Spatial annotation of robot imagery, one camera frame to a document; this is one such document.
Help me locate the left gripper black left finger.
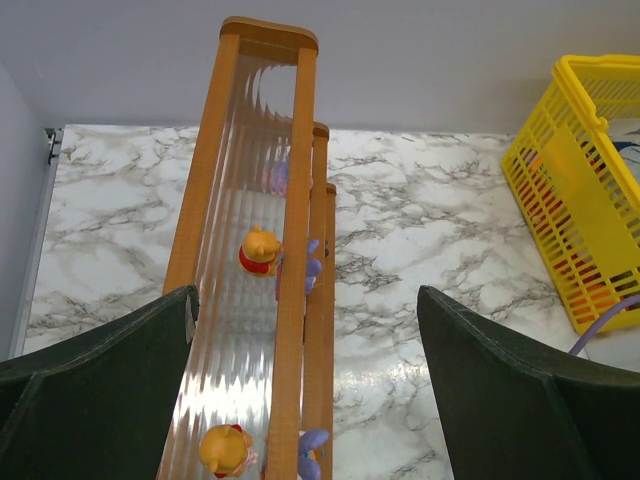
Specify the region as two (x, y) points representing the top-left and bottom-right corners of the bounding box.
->
(1, 285), (199, 479)

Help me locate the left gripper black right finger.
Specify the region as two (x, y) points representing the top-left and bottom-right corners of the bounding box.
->
(417, 286), (639, 479)

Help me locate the orange bear toy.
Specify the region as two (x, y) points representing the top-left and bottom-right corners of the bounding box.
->
(238, 223), (283, 278)
(199, 424), (258, 479)

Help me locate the orange bear toy back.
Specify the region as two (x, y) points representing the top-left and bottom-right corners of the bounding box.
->
(238, 223), (283, 278)

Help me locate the purple donkey red base toy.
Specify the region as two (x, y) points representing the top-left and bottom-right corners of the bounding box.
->
(275, 239), (323, 300)

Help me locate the yellow plastic basket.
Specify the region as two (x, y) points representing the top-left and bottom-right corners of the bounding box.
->
(502, 55), (639, 334)

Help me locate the brown tiered acrylic shelf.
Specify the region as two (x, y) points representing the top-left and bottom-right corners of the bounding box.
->
(157, 16), (337, 479)

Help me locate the aluminium frame rail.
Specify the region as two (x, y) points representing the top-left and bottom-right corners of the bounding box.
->
(7, 127), (64, 359)

